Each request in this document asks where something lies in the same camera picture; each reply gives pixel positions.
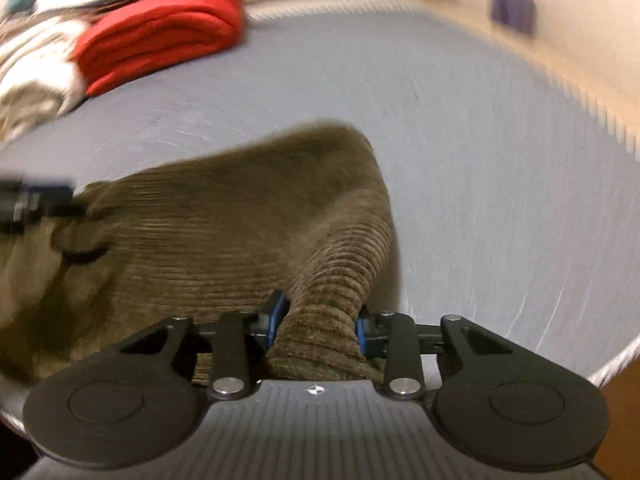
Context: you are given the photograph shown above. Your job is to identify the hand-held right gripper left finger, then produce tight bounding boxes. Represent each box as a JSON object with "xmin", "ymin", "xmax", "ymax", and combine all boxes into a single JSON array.
[{"xmin": 118, "ymin": 289, "xmax": 289, "ymax": 402}]

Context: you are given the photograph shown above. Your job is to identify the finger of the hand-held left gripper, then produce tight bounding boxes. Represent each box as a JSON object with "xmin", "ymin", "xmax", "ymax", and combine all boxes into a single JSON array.
[{"xmin": 0, "ymin": 176, "xmax": 77, "ymax": 235}]

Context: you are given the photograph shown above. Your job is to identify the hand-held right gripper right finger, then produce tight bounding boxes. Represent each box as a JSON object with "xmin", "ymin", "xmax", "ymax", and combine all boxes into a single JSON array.
[{"xmin": 354, "ymin": 304, "xmax": 540, "ymax": 402}]

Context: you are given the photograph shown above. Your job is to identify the olive corduroy pants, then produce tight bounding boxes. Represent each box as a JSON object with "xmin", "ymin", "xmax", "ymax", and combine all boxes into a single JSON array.
[{"xmin": 0, "ymin": 119, "xmax": 404, "ymax": 387}]

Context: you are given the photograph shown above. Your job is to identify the white beige crumpled clothes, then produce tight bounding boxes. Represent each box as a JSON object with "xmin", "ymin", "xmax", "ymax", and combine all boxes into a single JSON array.
[{"xmin": 0, "ymin": 14, "xmax": 90, "ymax": 145}]

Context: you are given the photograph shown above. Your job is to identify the red folded cloth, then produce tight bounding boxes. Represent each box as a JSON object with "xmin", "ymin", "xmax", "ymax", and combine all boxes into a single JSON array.
[{"xmin": 74, "ymin": 0, "xmax": 247, "ymax": 98}]

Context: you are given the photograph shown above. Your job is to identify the dark purple object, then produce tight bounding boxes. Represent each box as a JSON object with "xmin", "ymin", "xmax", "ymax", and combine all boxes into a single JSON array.
[{"xmin": 489, "ymin": 0, "xmax": 537, "ymax": 37}]

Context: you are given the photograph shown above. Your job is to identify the wooden bed frame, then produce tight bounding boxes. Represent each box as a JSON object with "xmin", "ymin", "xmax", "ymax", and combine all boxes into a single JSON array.
[{"xmin": 240, "ymin": 0, "xmax": 640, "ymax": 153}]

